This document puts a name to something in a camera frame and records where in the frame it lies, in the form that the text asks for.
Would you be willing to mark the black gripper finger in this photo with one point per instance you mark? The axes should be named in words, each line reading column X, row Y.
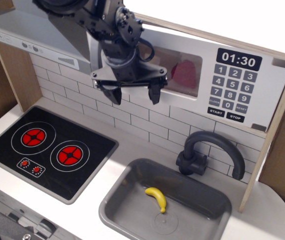
column 113, row 93
column 154, row 92

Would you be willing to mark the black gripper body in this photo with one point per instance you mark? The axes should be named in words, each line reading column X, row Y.
column 129, row 71

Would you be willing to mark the white toy microwave door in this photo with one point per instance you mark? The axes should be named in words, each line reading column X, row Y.
column 232, row 84

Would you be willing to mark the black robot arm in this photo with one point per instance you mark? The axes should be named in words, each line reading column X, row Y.
column 126, row 54

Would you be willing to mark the red object inside microwave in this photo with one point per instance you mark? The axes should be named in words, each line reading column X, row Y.
column 185, row 74

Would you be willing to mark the black toy stove top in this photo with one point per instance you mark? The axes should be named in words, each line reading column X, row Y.
column 54, row 154

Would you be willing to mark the yellow toy banana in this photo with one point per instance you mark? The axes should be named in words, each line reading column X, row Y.
column 159, row 196

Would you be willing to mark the grey range hood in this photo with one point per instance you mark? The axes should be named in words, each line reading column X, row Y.
column 28, row 28

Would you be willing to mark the grey toy sink basin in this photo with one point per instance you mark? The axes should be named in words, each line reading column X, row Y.
column 150, row 201

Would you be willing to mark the grey oven control panel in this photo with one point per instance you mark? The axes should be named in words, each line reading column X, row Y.
column 19, row 222

